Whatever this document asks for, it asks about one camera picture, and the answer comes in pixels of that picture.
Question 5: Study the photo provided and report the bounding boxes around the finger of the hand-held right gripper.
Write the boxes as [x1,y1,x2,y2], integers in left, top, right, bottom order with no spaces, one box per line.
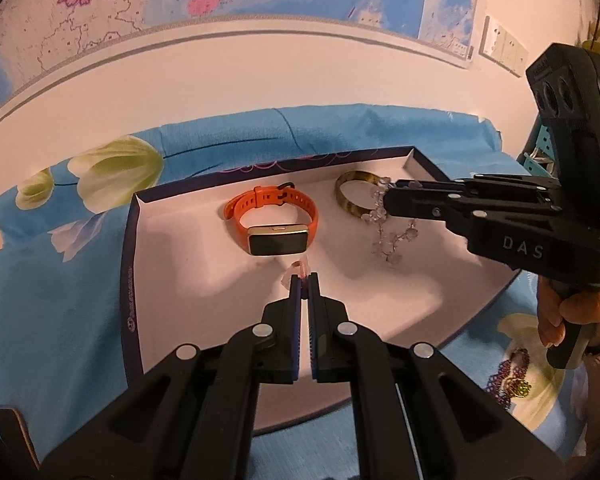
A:
[395,174,561,201]
[384,187,556,241]

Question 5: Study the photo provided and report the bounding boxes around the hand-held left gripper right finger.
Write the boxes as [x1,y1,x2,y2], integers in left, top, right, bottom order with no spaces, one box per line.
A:
[307,272,566,480]

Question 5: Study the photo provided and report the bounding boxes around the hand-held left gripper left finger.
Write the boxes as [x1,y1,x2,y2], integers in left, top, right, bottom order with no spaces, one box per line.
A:
[39,274,306,480]

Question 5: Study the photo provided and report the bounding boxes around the pink crystal pendant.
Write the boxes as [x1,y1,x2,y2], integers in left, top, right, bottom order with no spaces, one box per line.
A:
[283,260,311,291]

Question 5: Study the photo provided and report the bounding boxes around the clear crystal bead bracelet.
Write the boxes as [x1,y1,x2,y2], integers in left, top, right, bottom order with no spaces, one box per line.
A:
[361,176,421,267]

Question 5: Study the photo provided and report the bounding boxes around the white tray with dark rim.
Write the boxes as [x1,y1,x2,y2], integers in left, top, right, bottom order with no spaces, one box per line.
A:
[120,146,523,433]

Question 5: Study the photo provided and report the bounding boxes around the purple beaded bracelet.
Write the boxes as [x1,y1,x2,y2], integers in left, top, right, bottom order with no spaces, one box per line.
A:
[485,347,533,403]

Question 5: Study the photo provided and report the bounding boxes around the teal perforated basket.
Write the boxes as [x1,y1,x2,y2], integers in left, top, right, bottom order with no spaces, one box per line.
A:
[517,115,556,176]

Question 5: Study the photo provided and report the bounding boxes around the orange smartwatch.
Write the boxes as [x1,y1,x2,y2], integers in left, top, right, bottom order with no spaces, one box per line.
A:
[224,183,321,257]

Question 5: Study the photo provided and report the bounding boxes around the green mottled bangle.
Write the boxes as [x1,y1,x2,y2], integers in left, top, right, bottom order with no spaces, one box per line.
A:
[335,170,393,221]

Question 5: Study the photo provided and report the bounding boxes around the blue floral blanket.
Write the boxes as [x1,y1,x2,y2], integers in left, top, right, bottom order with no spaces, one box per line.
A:
[0,104,588,480]

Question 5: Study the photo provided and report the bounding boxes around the dark board with wooden edge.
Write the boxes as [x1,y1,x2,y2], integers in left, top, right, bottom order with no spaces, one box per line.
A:
[0,406,41,471]

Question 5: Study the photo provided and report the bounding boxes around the white wall switch panel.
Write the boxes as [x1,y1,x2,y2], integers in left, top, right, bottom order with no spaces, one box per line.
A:
[480,16,531,78]

